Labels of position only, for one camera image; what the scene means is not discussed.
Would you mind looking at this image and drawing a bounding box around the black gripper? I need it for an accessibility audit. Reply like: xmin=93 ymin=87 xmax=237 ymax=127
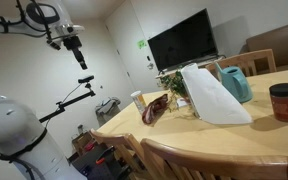
xmin=63 ymin=36 xmax=88 ymax=70

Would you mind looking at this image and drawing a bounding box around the red patterned towel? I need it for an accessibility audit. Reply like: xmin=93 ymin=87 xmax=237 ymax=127
xmin=142 ymin=94 xmax=168 ymax=124

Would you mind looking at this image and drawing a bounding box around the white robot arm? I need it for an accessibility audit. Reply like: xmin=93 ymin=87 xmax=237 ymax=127
xmin=0 ymin=0 xmax=87 ymax=180

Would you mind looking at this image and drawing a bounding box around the white plastic container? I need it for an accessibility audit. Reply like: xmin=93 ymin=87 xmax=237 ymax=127
xmin=131 ymin=91 xmax=146 ymax=113

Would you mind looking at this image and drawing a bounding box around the grey cloth pile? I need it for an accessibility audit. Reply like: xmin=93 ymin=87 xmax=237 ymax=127
xmin=95 ymin=97 xmax=121 ymax=116

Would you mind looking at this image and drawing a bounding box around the green sticky note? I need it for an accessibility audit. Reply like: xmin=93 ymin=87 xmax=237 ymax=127
xmin=137 ymin=40 xmax=147 ymax=49

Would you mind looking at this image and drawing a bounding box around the potted green plant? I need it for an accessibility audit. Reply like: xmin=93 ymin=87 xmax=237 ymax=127
xmin=159 ymin=70 xmax=192 ymax=112

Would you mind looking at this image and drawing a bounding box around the wooden chair near left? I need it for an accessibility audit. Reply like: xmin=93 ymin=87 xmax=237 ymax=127
xmin=90 ymin=129 xmax=153 ymax=180

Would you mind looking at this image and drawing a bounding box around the white paper under plant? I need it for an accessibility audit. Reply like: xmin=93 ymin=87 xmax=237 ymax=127
xmin=176 ymin=98 xmax=189 ymax=108

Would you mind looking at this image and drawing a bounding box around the black flat-screen television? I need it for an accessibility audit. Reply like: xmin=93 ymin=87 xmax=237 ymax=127
xmin=148 ymin=9 xmax=218 ymax=71

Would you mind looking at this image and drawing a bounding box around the white tv stand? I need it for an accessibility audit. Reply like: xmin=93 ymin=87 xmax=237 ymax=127
xmin=155 ymin=55 xmax=226 ymax=79

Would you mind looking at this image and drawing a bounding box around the wooden chair near front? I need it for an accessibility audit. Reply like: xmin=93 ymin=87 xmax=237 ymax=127
xmin=141 ymin=138 xmax=288 ymax=180

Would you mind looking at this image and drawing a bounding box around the teal watering can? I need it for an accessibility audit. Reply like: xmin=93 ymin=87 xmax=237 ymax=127
xmin=215 ymin=63 xmax=253 ymax=103

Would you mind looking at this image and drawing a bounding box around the brown sofa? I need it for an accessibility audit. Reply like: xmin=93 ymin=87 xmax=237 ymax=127
xmin=240 ymin=25 xmax=288 ymax=71

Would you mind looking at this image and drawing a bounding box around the black-lidded brown jar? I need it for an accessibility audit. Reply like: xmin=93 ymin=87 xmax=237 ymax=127
xmin=269 ymin=83 xmax=288 ymax=122

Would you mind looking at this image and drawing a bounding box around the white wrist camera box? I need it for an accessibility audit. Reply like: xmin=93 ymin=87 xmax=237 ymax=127
xmin=55 ymin=24 xmax=85 ymax=36

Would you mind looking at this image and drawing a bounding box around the black camera on stand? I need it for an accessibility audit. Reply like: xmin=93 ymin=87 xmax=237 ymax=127
xmin=39 ymin=75 xmax=95 ymax=123

